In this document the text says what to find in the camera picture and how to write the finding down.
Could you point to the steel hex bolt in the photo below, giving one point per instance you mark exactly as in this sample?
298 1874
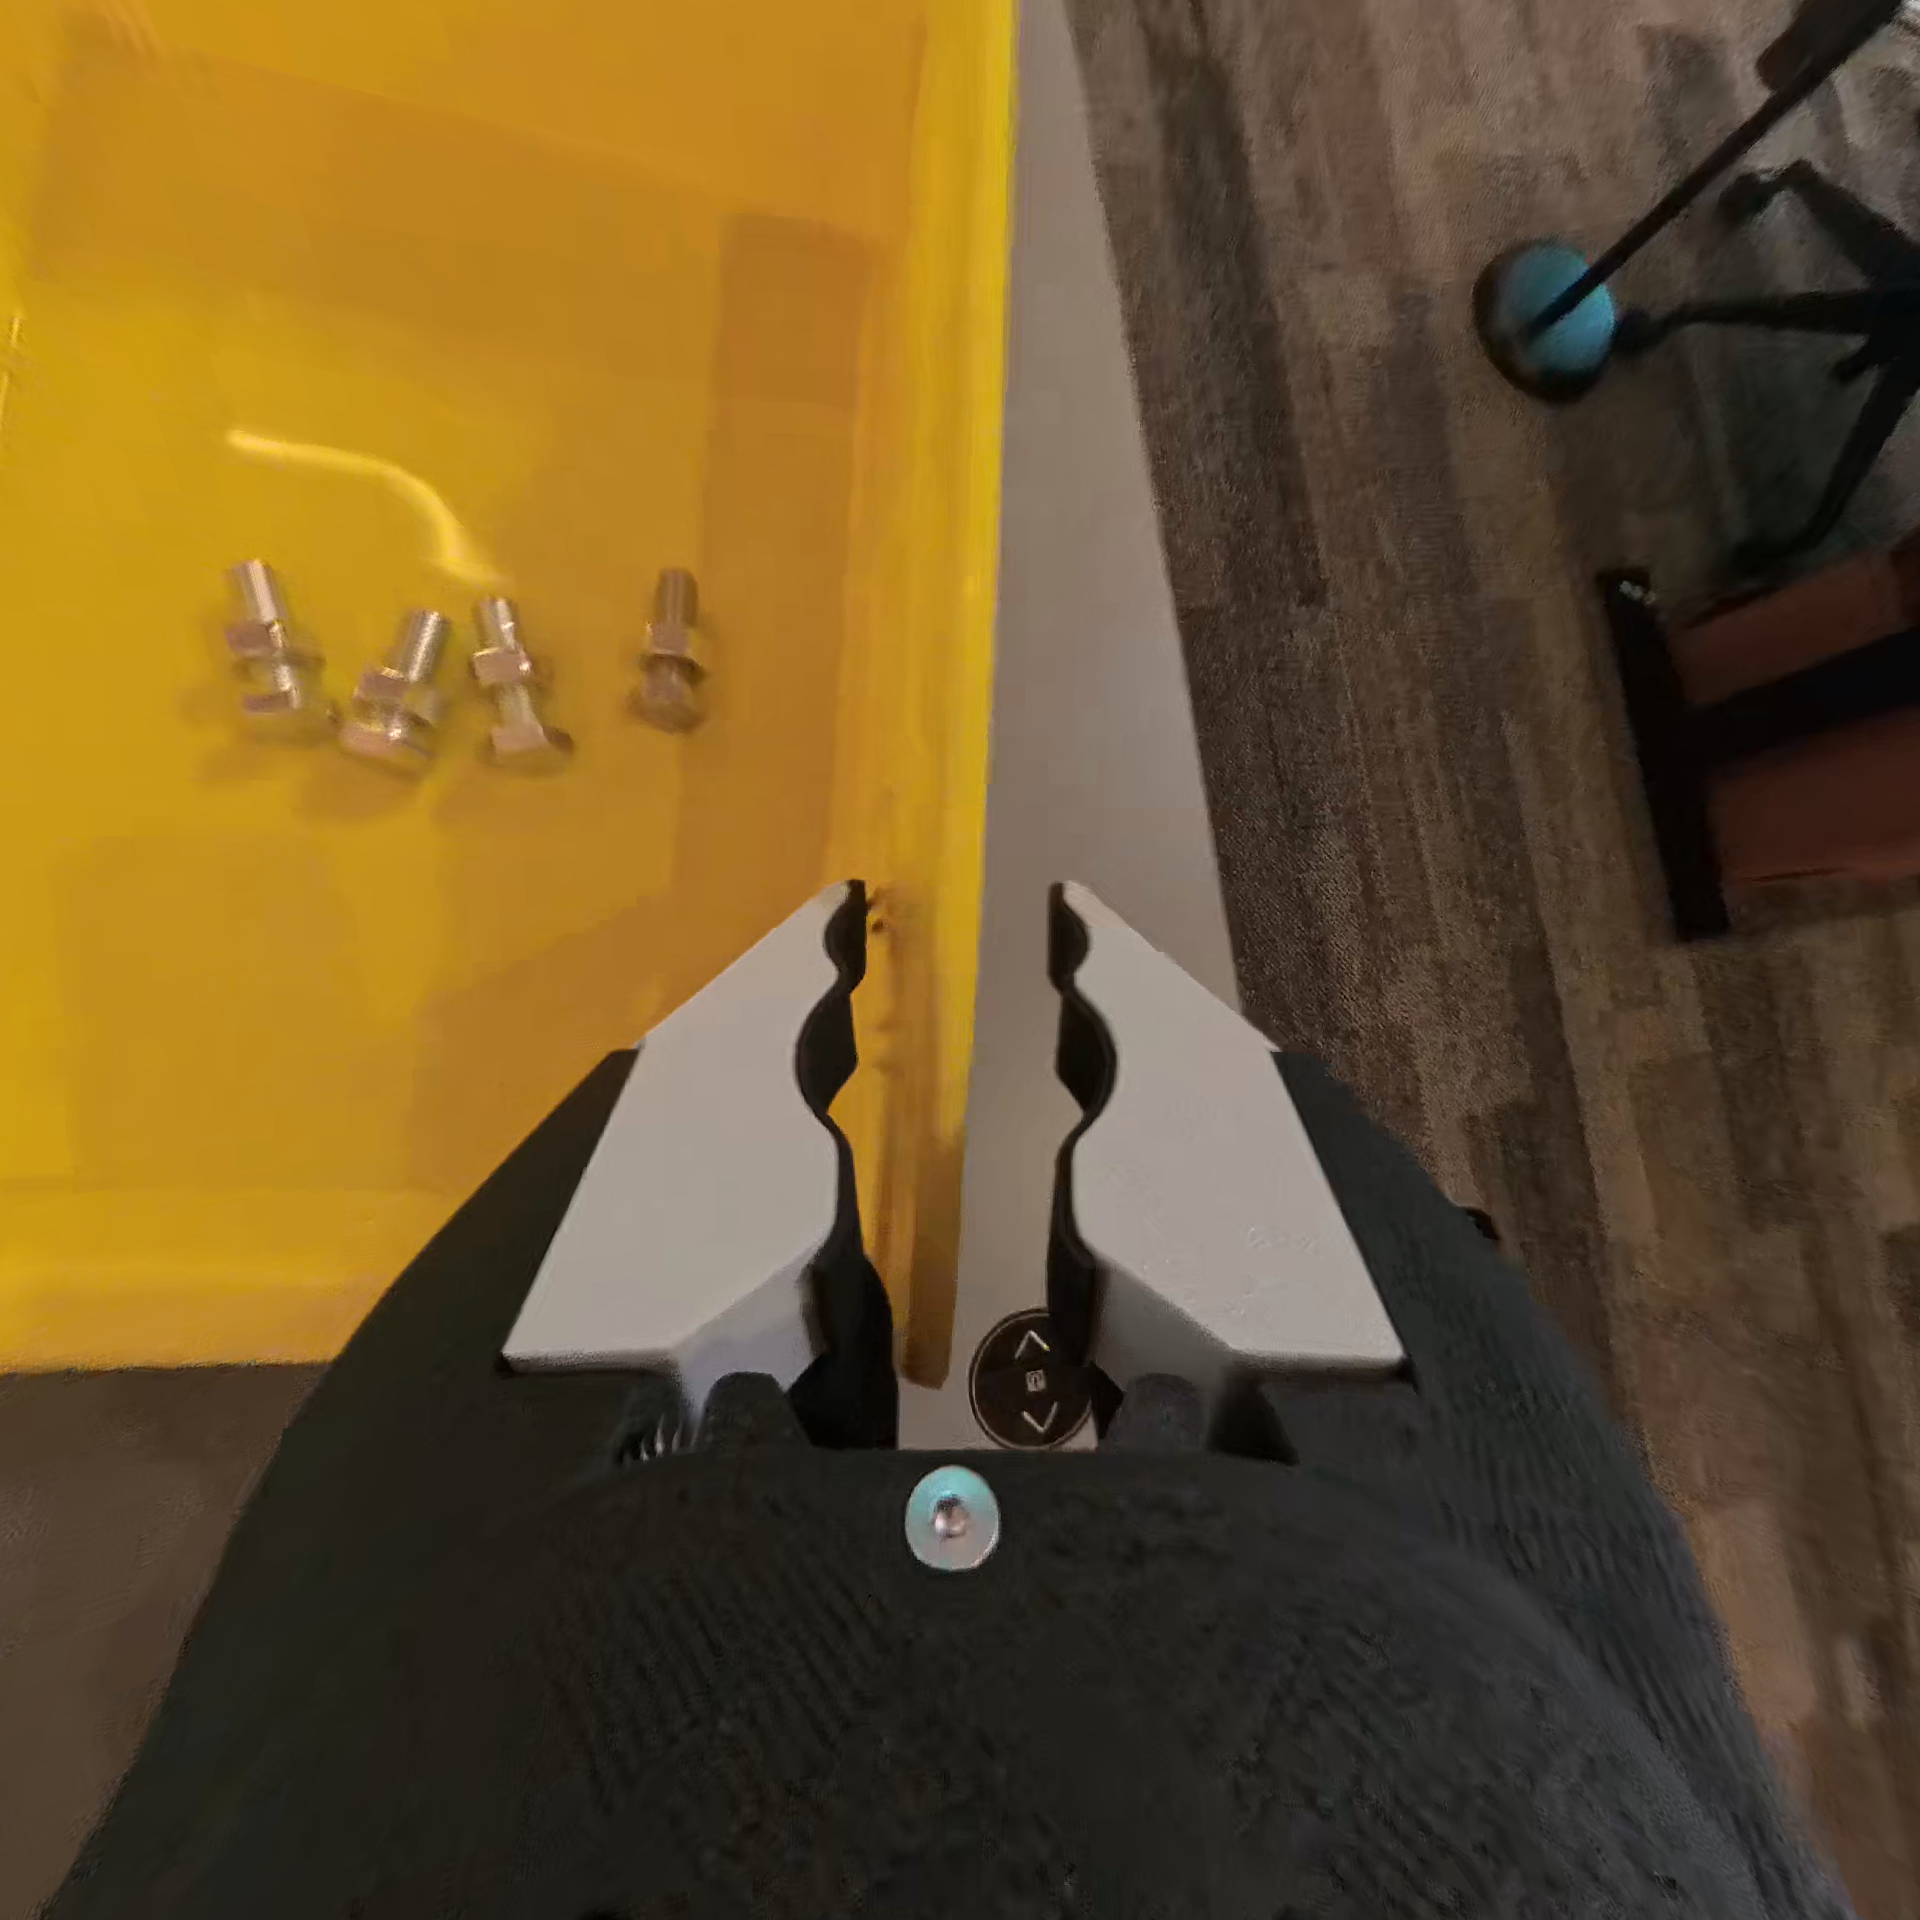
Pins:
375 739
537 739
668 705
294 708

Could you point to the black chair base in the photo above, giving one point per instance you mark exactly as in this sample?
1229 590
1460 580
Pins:
1770 311

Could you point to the steel hex nut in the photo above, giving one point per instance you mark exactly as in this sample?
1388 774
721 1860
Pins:
273 643
671 647
394 690
509 660

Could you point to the round black desk control panel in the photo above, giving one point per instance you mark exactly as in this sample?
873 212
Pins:
1028 1377

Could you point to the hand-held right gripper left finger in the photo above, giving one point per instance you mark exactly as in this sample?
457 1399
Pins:
691 1200

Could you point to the dark wooden furniture base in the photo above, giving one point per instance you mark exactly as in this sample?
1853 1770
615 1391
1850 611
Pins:
1651 750

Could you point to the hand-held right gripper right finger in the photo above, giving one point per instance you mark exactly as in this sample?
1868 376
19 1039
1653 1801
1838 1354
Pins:
1230 1200

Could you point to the black stand with teal base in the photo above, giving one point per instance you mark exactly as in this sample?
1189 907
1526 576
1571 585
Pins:
1546 300

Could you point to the yellow plastic bin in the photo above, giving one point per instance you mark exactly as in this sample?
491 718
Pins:
452 225

